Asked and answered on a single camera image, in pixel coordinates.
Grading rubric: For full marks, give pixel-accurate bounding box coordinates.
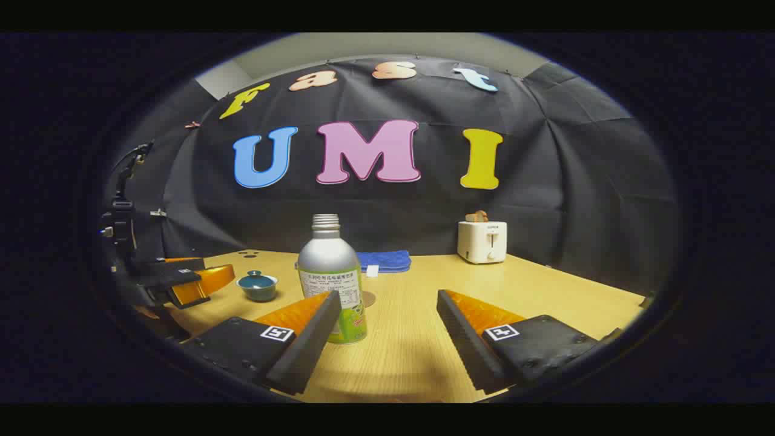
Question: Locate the blue folded towel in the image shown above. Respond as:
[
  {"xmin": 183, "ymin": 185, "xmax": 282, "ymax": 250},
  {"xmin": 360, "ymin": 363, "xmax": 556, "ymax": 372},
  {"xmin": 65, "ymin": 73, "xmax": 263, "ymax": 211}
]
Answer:
[{"xmin": 356, "ymin": 251, "xmax": 412, "ymax": 274}]

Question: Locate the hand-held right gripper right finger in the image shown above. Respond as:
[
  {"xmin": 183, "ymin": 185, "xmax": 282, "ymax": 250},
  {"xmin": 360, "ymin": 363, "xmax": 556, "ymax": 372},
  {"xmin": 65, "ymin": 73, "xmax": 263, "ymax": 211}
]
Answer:
[{"xmin": 436, "ymin": 289, "xmax": 606, "ymax": 394}]

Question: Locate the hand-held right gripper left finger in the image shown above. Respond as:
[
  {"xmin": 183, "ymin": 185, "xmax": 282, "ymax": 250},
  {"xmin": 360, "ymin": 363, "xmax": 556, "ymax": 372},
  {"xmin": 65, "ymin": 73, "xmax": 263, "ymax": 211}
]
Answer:
[{"xmin": 182, "ymin": 291, "xmax": 343, "ymax": 395}]

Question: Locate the black backdrop cloth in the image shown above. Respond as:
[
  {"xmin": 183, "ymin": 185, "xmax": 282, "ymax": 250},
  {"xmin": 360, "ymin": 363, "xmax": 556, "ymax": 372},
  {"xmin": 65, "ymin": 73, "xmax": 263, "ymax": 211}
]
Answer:
[{"xmin": 103, "ymin": 56, "xmax": 682, "ymax": 297}]

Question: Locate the silver green water bottle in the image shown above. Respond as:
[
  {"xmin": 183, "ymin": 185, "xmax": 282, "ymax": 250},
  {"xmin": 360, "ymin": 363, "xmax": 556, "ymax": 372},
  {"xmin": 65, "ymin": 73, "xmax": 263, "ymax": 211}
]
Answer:
[{"xmin": 297, "ymin": 214, "xmax": 368, "ymax": 345}]

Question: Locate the white toaster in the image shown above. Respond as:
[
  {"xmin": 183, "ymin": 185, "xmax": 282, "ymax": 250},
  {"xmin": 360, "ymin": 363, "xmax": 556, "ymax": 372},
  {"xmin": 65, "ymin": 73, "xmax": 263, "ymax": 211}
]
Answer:
[{"xmin": 457, "ymin": 220, "xmax": 508, "ymax": 265}]

